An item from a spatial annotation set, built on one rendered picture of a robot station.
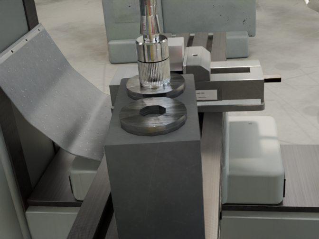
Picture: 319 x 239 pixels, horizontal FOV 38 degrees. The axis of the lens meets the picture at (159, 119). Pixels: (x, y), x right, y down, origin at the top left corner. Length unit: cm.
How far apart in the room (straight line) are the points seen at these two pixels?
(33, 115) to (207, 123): 38
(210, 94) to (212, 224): 40
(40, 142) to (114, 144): 72
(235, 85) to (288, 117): 205
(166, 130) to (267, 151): 56
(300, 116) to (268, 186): 206
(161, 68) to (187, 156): 16
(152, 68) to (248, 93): 41
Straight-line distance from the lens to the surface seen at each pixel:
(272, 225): 111
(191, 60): 104
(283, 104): 325
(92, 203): 80
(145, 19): 66
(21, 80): 110
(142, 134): 58
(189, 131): 59
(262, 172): 105
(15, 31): 118
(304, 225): 112
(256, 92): 105
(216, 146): 92
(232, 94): 105
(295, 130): 294
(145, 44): 66
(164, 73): 68
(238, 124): 123
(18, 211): 120
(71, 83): 126
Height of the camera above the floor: 140
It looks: 27 degrees down
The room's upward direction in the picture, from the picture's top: 5 degrees counter-clockwise
